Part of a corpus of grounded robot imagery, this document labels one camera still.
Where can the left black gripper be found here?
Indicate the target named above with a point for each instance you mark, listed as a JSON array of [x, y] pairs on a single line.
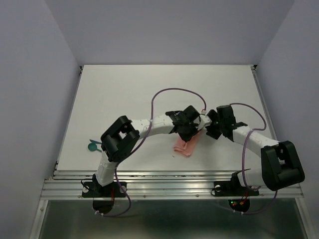
[[186, 138]]

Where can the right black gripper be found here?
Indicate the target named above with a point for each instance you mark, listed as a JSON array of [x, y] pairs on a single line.
[[212, 133]]

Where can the pink satin napkin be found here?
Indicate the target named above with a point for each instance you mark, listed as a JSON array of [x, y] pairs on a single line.
[[184, 148]]

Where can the teal plastic utensil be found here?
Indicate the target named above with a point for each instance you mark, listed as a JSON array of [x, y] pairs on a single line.
[[94, 142]]

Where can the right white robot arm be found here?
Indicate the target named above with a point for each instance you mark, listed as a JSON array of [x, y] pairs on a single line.
[[280, 166]]

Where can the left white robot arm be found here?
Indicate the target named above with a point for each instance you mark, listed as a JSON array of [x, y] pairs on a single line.
[[120, 139]]

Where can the teal plastic spoon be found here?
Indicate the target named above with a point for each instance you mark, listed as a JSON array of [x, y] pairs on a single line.
[[93, 147]]

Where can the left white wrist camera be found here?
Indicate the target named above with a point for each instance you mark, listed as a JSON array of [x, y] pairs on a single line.
[[204, 121]]

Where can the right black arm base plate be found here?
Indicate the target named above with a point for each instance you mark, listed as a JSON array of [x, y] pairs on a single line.
[[229, 189]]

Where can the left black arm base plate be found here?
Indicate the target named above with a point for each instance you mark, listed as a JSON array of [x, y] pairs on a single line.
[[93, 190]]

